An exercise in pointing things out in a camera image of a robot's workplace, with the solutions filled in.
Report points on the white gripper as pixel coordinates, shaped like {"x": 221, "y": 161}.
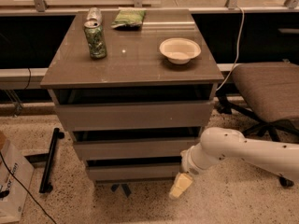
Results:
{"x": 189, "y": 166}

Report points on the grey bottom drawer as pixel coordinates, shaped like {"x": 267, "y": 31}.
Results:
{"x": 132, "y": 172}

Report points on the grey drawer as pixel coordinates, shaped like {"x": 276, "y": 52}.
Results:
{"x": 132, "y": 172}
{"x": 123, "y": 116}
{"x": 139, "y": 148}

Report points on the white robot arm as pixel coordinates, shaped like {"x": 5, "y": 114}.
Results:
{"x": 217, "y": 144}

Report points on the grey middle drawer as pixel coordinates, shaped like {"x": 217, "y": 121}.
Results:
{"x": 139, "y": 148}

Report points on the grey top drawer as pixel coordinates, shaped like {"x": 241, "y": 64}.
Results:
{"x": 123, "y": 116}

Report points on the grey drawer cabinet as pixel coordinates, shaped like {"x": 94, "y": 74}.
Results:
{"x": 134, "y": 71}

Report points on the blue tape cross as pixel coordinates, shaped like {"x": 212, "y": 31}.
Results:
{"x": 125, "y": 188}

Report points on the grey office chair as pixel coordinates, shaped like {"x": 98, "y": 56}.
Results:
{"x": 271, "y": 91}

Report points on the white paper bowl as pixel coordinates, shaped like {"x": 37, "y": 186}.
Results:
{"x": 179, "y": 50}

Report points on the black metal bar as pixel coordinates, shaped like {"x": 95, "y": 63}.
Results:
{"x": 46, "y": 186}

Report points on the green snack bag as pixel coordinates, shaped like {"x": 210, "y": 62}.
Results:
{"x": 129, "y": 18}

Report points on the green soda can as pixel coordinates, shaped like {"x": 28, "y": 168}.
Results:
{"x": 93, "y": 31}

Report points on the white cardboard box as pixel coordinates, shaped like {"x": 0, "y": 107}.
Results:
{"x": 15, "y": 178}

